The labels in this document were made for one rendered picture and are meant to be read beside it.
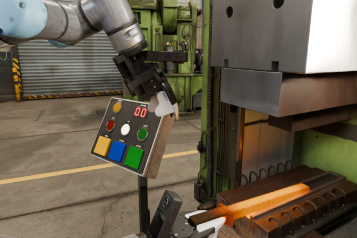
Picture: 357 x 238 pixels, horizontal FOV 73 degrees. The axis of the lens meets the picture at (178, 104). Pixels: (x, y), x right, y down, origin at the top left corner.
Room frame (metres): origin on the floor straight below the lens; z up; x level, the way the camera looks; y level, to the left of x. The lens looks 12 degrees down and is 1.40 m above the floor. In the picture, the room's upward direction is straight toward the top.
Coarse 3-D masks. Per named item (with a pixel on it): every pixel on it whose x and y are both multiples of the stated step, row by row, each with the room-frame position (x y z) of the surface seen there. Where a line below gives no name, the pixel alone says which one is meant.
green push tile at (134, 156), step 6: (132, 150) 0.89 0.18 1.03; (138, 150) 0.87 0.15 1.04; (144, 150) 0.87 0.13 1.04; (126, 156) 0.89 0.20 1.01; (132, 156) 0.87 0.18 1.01; (138, 156) 0.86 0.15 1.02; (126, 162) 0.87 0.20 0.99; (132, 162) 0.86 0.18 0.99; (138, 162) 0.84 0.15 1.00; (138, 168) 0.84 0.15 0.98
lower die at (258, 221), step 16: (272, 176) 0.77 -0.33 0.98; (288, 176) 0.76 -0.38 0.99; (304, 176) 0.76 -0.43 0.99; (224, 192) 0.68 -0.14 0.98; (240, 192) 0.68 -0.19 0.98; (256, 192) 0.66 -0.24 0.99; (304, 192) 0.64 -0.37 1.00; (320, 192) 0.66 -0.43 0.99; (336, 192) 0.66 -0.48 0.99; (352, 192) 0.66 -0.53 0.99; (272, 208) 0.57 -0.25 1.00; (288, 208) 0.58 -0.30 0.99; (304, 208) 0.58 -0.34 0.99; (320, 208) 0.59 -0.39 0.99; (336, 208) 0.63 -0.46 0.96; (240, 224) 0.57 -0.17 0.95; (256, 224) 0.53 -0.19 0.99; (272, 224) 0.52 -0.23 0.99; (288, 224) 0.53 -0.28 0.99
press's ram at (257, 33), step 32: (224, 0) 0.67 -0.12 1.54; (256, 0) 0.57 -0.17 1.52; (288, 0) 0.49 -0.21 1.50; (320, 0) 0.46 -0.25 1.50; (352, 0) 0.51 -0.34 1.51; (224, 32) 0.66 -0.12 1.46; (256, 32) 0.56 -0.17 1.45; (288, 32) 0.49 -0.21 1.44; (320, 32) 0.46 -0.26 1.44; (352, 32) 0.51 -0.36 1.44; (224, 64) 0.66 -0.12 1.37; (256, 64) 0.56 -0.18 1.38; (288, 64) 0.48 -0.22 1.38; (320, 64) 0.47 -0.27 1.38; (352, 64) 0.52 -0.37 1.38
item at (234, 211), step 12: (276, 192) 0.62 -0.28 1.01; (288, 192) 0.62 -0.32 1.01; (300, 192) 0.64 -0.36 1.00; (240, 204) 0.56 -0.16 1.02; (252, 204) 0.56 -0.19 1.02; (264, 204) 0.57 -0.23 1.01; (192, 216) 0.49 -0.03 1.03; (204, 216) 0.50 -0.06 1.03; (216, 216) 0.50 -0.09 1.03; (228, 216) 0.51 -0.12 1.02; (240, 216) 0.53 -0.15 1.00
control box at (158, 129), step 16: (112, 112) 1.07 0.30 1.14; (128, 112) 1.01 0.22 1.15; (144, 112) 0.96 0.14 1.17; (112, 128) 1.01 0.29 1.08; (144, 128) 0.92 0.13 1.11; (160, 128) 0.89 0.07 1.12; (112, 144) 0.97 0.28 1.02; (128, 144) 0.92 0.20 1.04; (144, 144) 0.88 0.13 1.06; (160, 144) 0.89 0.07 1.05; (112, 160) 0.92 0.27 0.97; (144, 160) 0.84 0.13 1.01; (160, 160) 0.89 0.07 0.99; (144, 176) 0.82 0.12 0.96
